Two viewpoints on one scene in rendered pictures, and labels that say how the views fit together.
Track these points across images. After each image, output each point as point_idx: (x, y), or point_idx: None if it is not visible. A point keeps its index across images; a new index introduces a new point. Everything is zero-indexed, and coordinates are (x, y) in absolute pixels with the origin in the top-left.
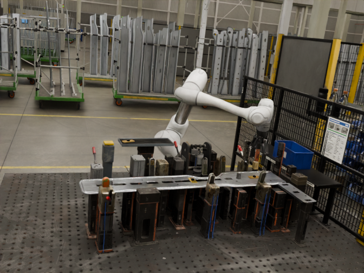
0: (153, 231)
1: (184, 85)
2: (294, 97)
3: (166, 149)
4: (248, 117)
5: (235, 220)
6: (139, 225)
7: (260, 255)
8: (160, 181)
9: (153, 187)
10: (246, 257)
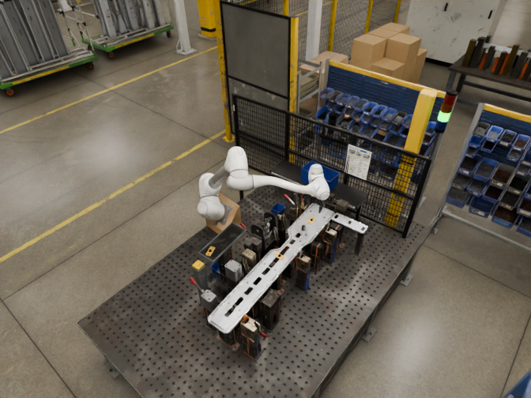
0: (278, 317)
1: (235, 174)
2: (304, 123)
3: (214, 216)
4: (314, 195)
5: (315, 264)
6: (271, 322)
7: (348, 284)
8: (261, 275)
9: (264, 287)
10: (341, 292)
